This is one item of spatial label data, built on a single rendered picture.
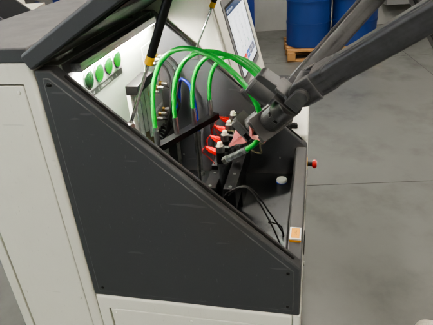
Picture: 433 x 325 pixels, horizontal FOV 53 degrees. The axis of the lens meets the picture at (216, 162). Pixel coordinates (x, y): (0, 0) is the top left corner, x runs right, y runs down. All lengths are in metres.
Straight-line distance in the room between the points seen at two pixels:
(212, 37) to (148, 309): 0.92
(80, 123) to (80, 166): 0.11
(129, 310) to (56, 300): 0.23
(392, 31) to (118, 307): 1.01
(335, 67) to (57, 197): 0.73
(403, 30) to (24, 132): 0.83
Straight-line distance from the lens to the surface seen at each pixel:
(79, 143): 1.06
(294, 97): 0.94
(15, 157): 1.18
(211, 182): 1.39
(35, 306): 1.52
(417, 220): 3.00
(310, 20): 6.01
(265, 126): 1.06
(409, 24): 0.86
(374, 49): 0.88
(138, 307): 1.34
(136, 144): 1.00
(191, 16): 1.60
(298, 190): 1.40
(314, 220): 2.88
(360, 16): 1.29
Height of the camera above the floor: 1.71
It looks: 29 degrees down
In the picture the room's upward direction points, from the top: 4 degrees counter-clockwise
